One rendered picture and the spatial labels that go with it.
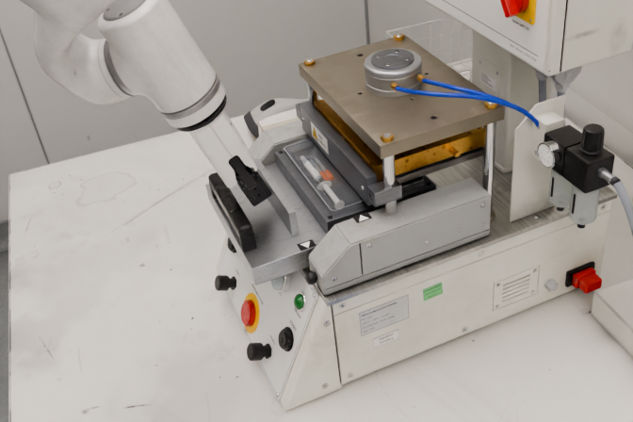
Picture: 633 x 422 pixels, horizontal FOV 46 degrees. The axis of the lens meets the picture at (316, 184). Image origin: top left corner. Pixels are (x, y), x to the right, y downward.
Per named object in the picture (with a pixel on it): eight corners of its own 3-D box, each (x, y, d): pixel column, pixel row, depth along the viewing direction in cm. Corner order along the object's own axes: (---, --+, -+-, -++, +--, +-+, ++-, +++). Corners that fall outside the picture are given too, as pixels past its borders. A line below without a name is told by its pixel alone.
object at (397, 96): (439, 75, 124) (439, 0, 117) (559, 165, 100) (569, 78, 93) (304, 116, 117) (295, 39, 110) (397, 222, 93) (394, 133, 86)
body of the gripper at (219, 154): (160, 102, 97) (203, 161, 105) (180, 137, 90) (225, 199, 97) (208, 70, 98) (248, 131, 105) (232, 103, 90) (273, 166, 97)
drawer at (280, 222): (380, 149, 124) (378, 107, 119) (450, 220, 107) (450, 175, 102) (209, 203, 116) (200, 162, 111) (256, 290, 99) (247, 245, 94)
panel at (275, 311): (219, 275, 129) (246, 181, 121) (280, 401, 106) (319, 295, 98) (207, 275, 128) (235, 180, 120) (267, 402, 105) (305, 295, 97)
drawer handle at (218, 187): (224, 191, 111) (219, 169, 109) (257, 249, 100) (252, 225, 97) (211, 195, 111) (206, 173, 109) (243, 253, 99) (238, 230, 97)
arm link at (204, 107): (149, 93, 96) (162, 110, 98) (166, 123, 89) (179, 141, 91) (204, 57, 96) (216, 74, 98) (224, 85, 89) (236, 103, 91)
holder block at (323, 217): (372, 135, 120) (371, 121, 119) (436, 199, 105) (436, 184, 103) (276, 165, 116) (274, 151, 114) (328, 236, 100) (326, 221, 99)
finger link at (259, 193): (229, 172, 101) (251, 204, 105) (236, 184, 98) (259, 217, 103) (249, 159, 101) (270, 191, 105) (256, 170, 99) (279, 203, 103)
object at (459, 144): (413, 94, 120) (412, 40, 114) (492, 160, 103) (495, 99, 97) (314, 124, 115) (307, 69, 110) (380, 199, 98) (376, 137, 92)
